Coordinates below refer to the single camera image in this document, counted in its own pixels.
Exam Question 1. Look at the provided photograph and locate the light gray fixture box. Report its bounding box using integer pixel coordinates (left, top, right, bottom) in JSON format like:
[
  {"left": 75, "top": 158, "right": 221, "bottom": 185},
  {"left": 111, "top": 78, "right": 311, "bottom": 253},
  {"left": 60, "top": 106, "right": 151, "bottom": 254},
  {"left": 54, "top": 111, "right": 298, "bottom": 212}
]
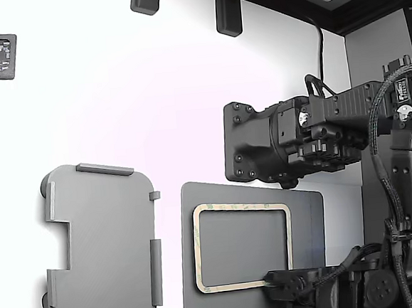
[{"left": 31, "top": 156, "right": 169, "bottom": 308}]

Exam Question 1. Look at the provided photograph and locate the tall black bracket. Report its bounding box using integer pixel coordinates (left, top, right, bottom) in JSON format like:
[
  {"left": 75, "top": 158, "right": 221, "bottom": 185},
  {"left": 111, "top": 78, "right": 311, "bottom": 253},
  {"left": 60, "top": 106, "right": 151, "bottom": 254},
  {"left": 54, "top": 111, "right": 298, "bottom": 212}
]
[{"left": 214, "top": 0, "right": 245, "bottom": 39}]

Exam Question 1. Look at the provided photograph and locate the black braided cable harness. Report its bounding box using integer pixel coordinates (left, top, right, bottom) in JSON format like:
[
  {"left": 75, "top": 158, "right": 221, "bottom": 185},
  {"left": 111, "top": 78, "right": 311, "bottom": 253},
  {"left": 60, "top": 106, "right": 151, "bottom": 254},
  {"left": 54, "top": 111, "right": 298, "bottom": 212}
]
[{"left": 362, "top": 62, "right": 412, "bottom": 308}]

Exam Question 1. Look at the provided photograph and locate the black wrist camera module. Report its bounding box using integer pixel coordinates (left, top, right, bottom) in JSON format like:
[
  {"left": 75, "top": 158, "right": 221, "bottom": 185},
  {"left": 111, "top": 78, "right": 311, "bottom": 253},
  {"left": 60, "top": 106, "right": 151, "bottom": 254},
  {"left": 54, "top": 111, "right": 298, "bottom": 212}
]
[{"left": 267, "top": 267, "right": 310, "bottom": 302}]

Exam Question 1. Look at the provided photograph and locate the beige adhesive frame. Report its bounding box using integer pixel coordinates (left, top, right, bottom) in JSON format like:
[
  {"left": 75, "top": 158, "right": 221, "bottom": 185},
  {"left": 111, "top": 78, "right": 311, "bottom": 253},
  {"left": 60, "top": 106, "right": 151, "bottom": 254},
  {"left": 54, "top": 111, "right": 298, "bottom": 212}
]
[{"left": 189, "top": 196, "right": 298, "bottom": 295}]

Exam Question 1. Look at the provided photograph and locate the black power cable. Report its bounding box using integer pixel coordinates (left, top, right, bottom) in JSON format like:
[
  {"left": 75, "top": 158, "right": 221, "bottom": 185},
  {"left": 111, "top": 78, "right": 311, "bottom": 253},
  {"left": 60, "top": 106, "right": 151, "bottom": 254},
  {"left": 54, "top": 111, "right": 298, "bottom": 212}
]
[{"left": 300, "top": 9, "right": 328, "bottom": 85}]

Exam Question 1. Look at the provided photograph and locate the black moulded ledge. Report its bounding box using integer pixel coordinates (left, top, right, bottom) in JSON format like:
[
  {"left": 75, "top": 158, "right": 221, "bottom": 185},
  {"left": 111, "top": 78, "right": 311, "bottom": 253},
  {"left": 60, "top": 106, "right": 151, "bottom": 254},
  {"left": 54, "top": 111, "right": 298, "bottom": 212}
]
[{"left": 193, "top": 0, "right": 412, "bottom": 49}]

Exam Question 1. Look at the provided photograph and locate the dark gray flat plate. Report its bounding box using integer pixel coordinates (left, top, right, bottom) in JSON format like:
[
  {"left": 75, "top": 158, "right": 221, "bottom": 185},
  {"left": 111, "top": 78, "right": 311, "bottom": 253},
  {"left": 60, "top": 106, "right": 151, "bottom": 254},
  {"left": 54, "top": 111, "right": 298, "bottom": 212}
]
[{"left": 174, "top": 171, "right": 332, "bottom": 308}]

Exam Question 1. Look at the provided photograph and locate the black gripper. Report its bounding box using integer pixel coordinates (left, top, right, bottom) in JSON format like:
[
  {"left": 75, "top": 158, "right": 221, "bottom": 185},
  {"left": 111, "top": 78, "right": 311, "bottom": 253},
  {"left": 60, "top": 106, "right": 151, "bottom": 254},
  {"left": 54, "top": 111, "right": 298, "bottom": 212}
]
[{"left": 263, "top": 265, "right": 352, "bottom": 308}]

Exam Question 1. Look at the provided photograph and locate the small black bracket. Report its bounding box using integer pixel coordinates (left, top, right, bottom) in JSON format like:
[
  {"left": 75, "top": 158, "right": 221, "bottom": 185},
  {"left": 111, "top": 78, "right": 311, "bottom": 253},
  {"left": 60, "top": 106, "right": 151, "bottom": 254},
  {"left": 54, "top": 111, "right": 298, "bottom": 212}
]
[{"left": 129, "top": 0, "right": 163, "bottom": 17}]

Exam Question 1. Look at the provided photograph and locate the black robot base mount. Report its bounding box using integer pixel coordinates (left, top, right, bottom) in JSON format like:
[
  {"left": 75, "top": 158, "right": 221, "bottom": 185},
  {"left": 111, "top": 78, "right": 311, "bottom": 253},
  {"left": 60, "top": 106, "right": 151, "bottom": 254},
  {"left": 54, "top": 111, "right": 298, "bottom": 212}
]
[{"left": 220, "top": 96, "right": 305, "bottom": 195}]

